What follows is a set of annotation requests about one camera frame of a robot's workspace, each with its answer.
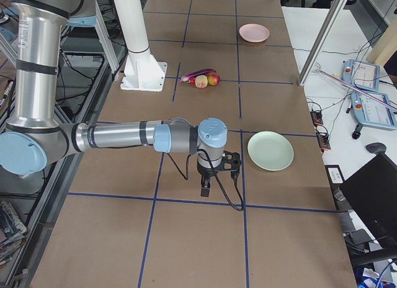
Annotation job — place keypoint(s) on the teach pendant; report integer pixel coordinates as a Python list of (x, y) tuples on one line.
[(362, 75), (371, 113)]

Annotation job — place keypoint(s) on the red yellow apple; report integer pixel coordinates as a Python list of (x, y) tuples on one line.
[(213, 79)]

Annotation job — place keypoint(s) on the aluminium frame post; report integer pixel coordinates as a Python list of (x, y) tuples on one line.
[(325, 29)]

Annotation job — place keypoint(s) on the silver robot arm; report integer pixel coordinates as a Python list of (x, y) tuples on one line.
[(33, 138)]

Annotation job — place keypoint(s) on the lower teach pendant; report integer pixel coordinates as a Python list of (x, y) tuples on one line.
[(371, 113)]

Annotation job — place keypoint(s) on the stack of magazines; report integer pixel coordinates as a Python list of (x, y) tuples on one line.
[(13, 232)]

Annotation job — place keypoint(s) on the pink plate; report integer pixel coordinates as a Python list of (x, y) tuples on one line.
[(254, 33)]

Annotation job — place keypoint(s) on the white pillar with base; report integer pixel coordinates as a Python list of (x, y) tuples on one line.
[(142, 71)]

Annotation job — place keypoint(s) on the green plate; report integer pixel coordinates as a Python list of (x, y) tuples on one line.
[(270, 151)]

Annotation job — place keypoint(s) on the purple eggplant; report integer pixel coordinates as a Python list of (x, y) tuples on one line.
[(194, 74)]

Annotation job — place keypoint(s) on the upper teach pendant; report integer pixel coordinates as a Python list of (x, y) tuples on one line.
[(362, 75)]

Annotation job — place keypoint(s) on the orange circuit board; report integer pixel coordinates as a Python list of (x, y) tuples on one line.
[(321, 131)]

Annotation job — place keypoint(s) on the green pink peach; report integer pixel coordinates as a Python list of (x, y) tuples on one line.
[(201, 81)]

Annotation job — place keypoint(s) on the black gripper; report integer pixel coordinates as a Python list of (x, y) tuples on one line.
[(205, 172)]

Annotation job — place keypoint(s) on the black monitor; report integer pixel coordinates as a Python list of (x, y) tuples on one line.
[(371, 192)]

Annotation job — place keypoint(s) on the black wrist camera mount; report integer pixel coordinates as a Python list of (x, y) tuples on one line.
[(231, 162)]

